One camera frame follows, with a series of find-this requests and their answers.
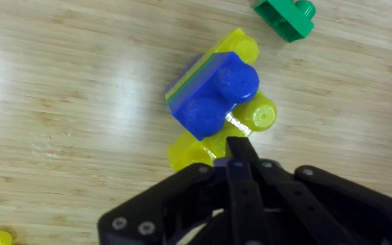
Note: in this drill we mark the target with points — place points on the small green toy block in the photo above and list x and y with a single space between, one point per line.
289 19

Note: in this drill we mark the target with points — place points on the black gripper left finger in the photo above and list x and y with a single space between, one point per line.
159 205

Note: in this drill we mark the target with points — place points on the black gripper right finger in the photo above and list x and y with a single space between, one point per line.
340 205

